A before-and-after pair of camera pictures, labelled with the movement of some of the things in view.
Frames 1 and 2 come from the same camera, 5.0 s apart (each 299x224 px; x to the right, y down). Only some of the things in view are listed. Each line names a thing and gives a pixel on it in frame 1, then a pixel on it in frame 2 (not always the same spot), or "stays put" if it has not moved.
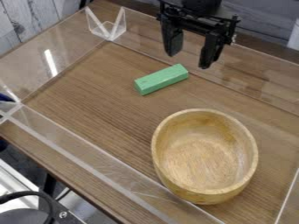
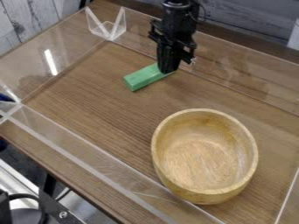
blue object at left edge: [6, 98] stays put
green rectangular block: [160, 79] → [143, 76]
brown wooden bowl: [205, 154] stays put
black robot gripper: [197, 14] → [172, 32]
